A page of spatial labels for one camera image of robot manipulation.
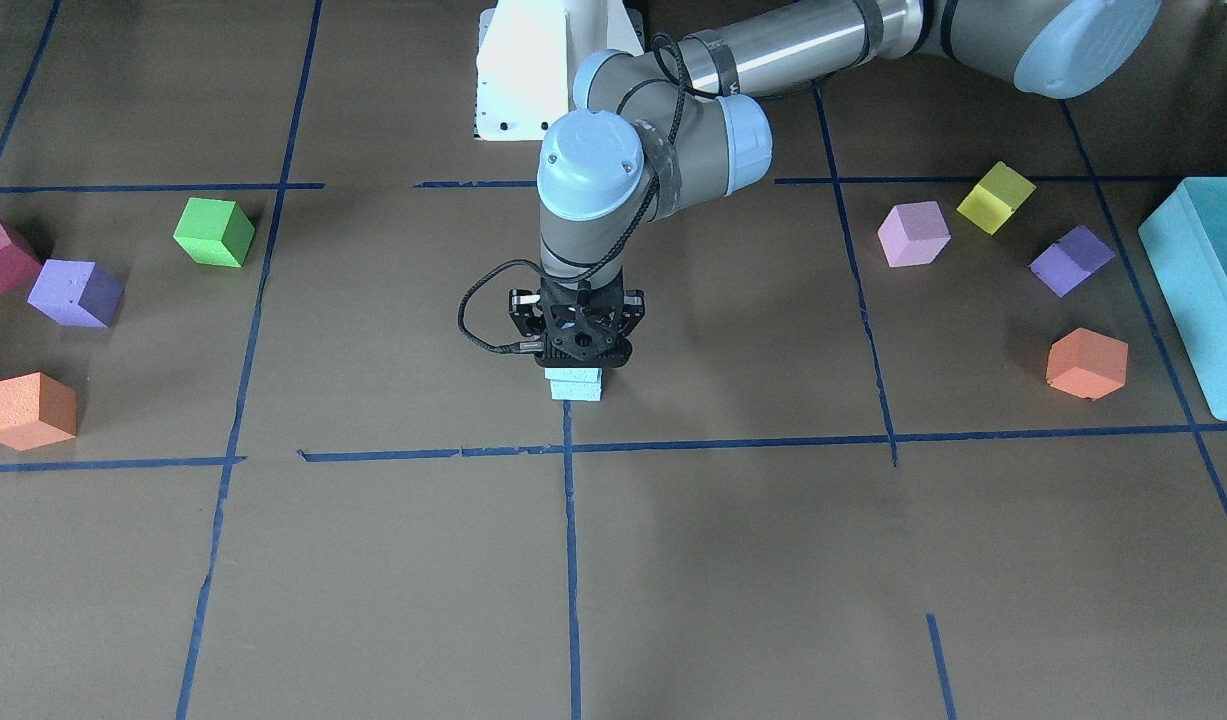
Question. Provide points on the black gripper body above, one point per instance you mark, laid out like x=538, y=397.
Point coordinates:
x=522, y=312

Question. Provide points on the light blue foam block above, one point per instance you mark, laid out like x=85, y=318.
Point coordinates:
x=576, y=391
x=573, y=375

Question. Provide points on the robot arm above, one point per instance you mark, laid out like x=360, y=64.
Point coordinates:
x=682, y=124

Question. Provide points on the pink foam block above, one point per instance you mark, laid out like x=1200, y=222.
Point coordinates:
x=913, y=233

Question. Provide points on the green foam block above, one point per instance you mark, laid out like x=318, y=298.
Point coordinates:
x=214, y=232

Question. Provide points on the yellow foam block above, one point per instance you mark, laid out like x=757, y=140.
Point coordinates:
x=995, y=198

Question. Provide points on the purple foam block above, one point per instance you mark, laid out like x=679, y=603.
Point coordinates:
x=76, y=293
x=1071, y=260

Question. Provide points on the orange foam block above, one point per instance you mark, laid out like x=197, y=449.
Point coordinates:
x=1087, y=364
x=35, y=411

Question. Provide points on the magenta foam block near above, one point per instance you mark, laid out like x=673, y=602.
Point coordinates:
x=18, y=263

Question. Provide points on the teal plastic bin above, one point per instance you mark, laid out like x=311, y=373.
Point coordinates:
x=1186, y=242

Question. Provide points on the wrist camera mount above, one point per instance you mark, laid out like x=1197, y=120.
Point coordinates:
x=584, y=336

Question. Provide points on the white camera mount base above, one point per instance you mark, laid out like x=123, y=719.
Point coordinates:
x=529, y=52

